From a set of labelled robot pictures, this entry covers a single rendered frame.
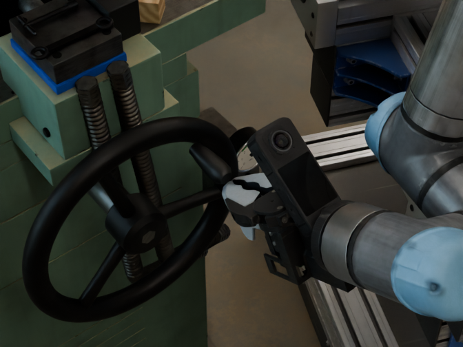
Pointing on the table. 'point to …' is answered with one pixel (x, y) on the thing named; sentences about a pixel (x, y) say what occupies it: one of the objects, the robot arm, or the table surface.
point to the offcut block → (151, 10)
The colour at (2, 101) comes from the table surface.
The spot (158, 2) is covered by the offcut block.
